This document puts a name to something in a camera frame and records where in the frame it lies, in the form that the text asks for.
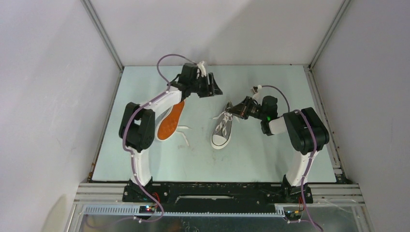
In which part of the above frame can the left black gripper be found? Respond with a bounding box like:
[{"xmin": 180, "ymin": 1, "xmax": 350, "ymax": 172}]
[{"xmin": 190, "ymin": 73, "xmax": 222, "ymax": 99}]

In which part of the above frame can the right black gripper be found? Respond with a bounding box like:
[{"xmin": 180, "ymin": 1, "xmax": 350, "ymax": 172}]
[{"xmin": 226, "ymin": 96, "xmax": 266, "ymax": 121}]

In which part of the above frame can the grey canvas sneaker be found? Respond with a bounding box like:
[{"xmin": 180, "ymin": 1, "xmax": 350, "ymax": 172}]
[{"xmin": 210, "ymin": 101, "xmax": 239, "ymax": 149}]

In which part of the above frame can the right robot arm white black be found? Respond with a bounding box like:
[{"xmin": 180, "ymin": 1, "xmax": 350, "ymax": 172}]
[{"xmin": 227, "ymin": 96, "xmax": 330, "ymax": 202}]

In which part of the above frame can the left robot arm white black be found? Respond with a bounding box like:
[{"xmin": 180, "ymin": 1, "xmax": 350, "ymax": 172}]
[{"xmin": 119, "ymin": 61, "xmax": 223, "ymax": 201}]

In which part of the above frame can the overturned sneaker orange sole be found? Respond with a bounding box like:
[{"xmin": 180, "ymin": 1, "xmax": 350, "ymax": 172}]
[{"xmin": 155, "ymin": 100, "xmax": 191, "ymax": 146}]

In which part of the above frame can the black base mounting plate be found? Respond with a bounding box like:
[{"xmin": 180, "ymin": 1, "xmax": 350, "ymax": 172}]
[{"xmin": 122, "ymin": 181, "xmax": 313, "ymax": 214}]

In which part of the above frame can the left circuit board with LEDs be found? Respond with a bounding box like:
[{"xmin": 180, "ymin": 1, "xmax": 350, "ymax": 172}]
[{"xmin": 139, "ymin": 205, "xmax": 156, "ymax": 214}]

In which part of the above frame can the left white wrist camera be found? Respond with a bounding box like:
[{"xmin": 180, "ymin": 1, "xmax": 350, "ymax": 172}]
[{"xmin": 196, "ymin": 61, "xmax": 207, "ymax": 77}]

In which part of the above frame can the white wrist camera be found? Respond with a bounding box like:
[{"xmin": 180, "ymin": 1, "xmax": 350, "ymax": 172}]
[
  {"xmin": 196, "ymin": 61, "xmax": 207, "ymax": 77},
  {"xmin": 251, "ymin": 85, "xmax": 262, "ymax": 99}
]

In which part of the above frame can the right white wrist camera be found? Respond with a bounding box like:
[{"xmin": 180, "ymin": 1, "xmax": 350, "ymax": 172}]
[{"xmin": 251, "ymin": 85, "xmax": 262, "ymax": 99}]

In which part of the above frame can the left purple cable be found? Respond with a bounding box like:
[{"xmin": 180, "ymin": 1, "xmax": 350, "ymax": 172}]
[{"xmin": 122, "ymin": 54, "xmax": 201, "ymax": 224}]

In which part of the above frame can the aluminium frame rail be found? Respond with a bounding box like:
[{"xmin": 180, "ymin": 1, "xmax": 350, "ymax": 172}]
[{"xmin": 64, "ymin": 183, "xmax": 374, "ymax": 232}]

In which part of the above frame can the right circuit board with wires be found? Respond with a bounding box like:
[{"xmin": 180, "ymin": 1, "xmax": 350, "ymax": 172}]
[{"xmin": 284, "ymin": 209, "xmax": 305, "ymax": 222}]

